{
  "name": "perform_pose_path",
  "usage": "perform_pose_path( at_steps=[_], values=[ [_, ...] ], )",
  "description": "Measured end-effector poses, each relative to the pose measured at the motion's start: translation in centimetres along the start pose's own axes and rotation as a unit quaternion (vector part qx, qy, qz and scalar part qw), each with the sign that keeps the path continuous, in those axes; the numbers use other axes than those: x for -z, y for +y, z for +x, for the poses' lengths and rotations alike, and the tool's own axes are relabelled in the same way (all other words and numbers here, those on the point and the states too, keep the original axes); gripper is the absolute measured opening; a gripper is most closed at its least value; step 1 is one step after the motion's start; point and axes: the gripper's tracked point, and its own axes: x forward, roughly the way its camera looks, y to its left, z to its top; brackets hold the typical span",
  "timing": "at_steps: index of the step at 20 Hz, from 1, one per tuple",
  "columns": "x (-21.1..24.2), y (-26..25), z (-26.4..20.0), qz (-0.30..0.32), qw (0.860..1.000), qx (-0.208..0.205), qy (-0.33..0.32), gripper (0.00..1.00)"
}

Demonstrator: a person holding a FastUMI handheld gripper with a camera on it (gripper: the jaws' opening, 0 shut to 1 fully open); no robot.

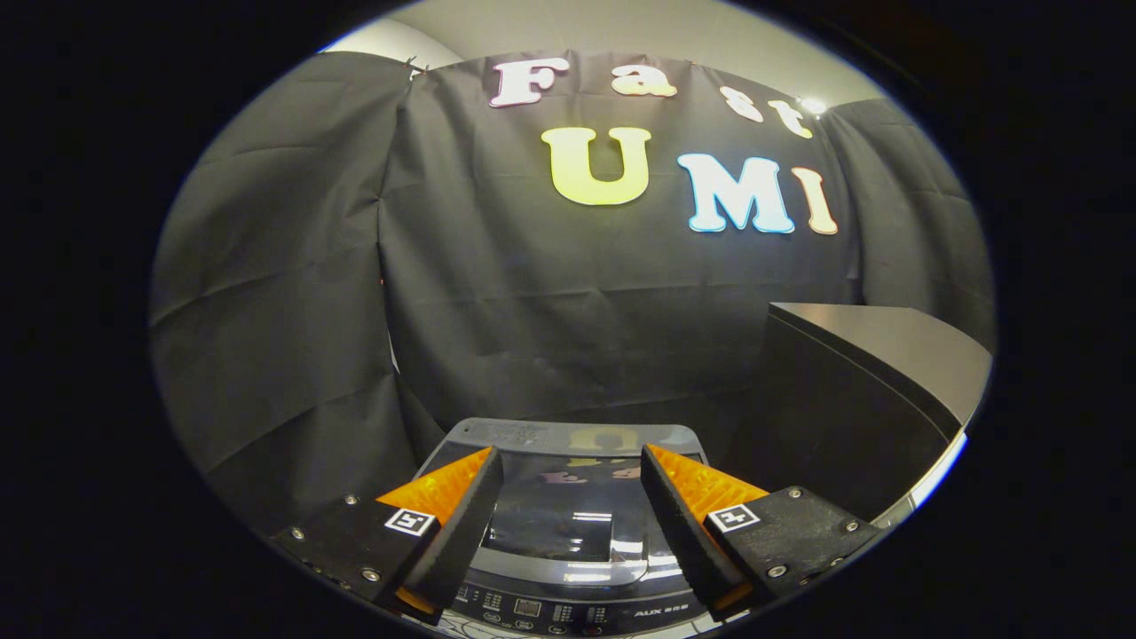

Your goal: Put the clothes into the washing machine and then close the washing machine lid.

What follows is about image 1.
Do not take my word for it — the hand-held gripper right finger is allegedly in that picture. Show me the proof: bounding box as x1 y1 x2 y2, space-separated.
639 443 881 622

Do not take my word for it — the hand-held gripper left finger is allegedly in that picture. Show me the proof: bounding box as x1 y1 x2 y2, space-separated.
269 446 505 622

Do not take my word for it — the dark washing machine lid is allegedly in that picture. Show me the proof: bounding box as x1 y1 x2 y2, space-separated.
415 418 713 588

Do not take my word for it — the dark grey washing machine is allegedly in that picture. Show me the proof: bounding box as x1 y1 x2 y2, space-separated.
413 417 727 639

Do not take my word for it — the beige cabinet with dark top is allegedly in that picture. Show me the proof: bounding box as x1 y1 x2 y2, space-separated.
726 302 993 526

